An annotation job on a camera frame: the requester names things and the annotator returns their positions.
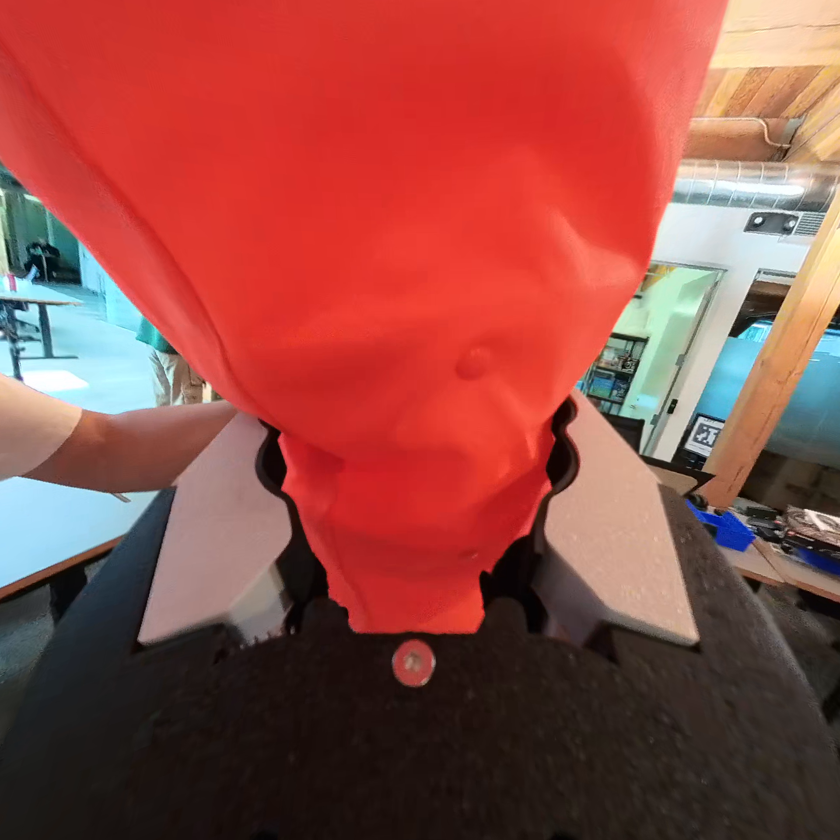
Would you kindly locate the person's left forearm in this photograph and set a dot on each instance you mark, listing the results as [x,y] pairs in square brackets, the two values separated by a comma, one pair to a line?
[131,446]

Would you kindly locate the white desk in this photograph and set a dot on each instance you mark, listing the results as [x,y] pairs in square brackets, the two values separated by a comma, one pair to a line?
[46,538]

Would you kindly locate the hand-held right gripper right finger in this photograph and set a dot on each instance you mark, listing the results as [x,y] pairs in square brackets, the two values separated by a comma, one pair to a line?
[617,538]

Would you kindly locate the wooden side table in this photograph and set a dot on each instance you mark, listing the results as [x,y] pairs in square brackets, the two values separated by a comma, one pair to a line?
[794,574]

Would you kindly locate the silver ventilation duct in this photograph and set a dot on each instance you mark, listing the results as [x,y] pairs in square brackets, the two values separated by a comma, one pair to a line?
[741,182]

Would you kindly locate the red cloth garment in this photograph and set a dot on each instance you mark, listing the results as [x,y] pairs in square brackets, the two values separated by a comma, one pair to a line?
[394,229]

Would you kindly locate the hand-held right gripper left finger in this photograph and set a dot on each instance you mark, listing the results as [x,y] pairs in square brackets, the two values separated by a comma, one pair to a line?
[210,538]

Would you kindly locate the copper ceiling pipe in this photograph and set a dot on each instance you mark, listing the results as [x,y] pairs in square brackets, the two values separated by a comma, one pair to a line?
[735,136]

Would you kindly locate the storage shelf with boxes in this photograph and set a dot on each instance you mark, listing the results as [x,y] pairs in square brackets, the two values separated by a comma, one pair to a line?
[617,374]

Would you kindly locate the wall vent with black device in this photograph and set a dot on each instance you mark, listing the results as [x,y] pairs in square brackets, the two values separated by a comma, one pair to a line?
[781,224]

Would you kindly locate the glass door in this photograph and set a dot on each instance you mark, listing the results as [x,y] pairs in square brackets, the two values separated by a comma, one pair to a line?
[676,341]

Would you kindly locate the black and white tag sign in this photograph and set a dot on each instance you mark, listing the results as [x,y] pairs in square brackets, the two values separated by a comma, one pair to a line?
[707,434]

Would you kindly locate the glass partition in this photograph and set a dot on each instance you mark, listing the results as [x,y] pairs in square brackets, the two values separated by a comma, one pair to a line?
[728,400]

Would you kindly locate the wooden post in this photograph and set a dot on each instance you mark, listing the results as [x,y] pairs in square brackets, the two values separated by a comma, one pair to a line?
[781,367]

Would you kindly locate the blue plastic bin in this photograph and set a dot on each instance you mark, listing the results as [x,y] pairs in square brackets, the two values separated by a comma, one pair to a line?
[722,528]

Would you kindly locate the black boxes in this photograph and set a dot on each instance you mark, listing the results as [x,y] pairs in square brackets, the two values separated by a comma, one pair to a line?
[810,528]

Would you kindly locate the background standing table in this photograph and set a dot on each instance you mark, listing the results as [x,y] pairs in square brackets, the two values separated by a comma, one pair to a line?
[39,303]

